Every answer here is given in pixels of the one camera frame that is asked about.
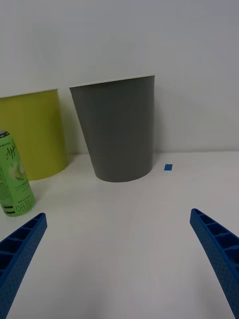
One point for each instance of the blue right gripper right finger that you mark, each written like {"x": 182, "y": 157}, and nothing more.
{"x": 219, "y": 245}

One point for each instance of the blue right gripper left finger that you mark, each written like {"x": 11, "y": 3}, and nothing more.
{"x": 18, "y": 249}

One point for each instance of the green label plastic bottle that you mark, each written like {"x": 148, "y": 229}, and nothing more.
{"x": 15, "y": 184}

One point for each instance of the yellow-green plastic bin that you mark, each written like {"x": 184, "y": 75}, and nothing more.
{"x": 37, "y": 134}

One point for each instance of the grey plastic bin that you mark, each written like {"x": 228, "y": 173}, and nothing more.
{"x": 119, "y": 129}

